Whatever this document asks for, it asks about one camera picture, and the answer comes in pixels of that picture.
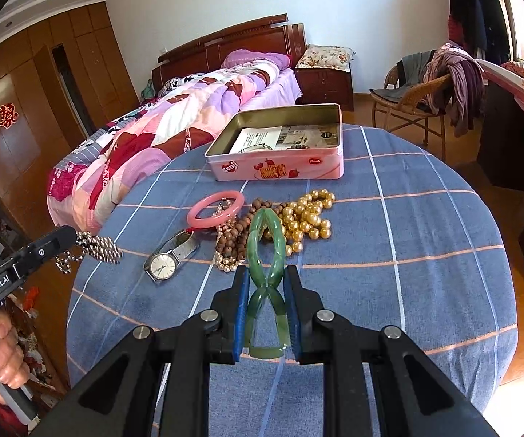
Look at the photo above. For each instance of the patchwork quilt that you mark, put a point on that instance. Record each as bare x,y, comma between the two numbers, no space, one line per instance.
153,136

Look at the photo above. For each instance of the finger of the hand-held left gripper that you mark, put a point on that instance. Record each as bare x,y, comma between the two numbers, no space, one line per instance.
46,248

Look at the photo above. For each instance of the green cloth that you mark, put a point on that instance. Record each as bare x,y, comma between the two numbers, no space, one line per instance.
147,91

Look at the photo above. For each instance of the red paper decoration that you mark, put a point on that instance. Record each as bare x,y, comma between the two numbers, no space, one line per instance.
9,116

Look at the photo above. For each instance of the brown wooden wardrobe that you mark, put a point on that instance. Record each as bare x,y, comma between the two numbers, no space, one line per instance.
16,77

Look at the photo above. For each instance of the person's left hand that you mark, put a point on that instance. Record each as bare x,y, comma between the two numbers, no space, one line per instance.
12,364

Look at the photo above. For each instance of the dark wooden nightstand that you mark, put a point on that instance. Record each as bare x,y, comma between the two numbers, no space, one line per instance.
325,89

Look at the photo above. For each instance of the hanging dark coats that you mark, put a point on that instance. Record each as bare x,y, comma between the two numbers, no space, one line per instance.
476,13

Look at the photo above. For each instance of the silver wristwatch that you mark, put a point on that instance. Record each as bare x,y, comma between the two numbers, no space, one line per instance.
164,264

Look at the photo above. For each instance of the pink bangle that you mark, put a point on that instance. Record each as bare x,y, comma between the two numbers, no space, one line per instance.
198,218

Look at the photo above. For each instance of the floral cushion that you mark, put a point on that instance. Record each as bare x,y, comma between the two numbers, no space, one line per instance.
325,57

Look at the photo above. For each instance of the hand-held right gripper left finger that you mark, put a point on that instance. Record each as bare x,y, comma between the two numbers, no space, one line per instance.
242,309

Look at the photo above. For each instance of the purple pink garment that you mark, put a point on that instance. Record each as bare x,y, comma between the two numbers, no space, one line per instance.
462,77

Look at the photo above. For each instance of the dark grey garment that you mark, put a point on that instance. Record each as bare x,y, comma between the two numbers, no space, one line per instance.
407,73

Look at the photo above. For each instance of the wicker chair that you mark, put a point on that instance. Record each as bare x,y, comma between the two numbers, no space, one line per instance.
407,109

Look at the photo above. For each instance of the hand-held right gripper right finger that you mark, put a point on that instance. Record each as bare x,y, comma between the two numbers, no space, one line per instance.
294,314

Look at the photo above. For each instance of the dark wooden desk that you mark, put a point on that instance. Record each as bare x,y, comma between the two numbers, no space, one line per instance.
507,145

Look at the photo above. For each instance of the purple bed sheet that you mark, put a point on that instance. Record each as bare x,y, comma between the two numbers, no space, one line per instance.
275,91

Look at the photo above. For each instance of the smooth green jade bangle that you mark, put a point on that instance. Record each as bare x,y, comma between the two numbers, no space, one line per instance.
266,353

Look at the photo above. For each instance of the purple pillow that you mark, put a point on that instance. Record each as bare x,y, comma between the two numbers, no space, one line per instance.
253,59

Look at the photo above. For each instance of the dark wooden bed frame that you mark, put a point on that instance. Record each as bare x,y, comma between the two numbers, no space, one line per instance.
207,43

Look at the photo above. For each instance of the newspaper sheet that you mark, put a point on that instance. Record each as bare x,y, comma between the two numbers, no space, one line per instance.
262,139

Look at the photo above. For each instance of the twisted green jade bangle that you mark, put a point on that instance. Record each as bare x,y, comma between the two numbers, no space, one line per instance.
255,255

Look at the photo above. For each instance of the pink tin box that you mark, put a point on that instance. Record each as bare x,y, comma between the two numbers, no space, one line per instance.
289,166

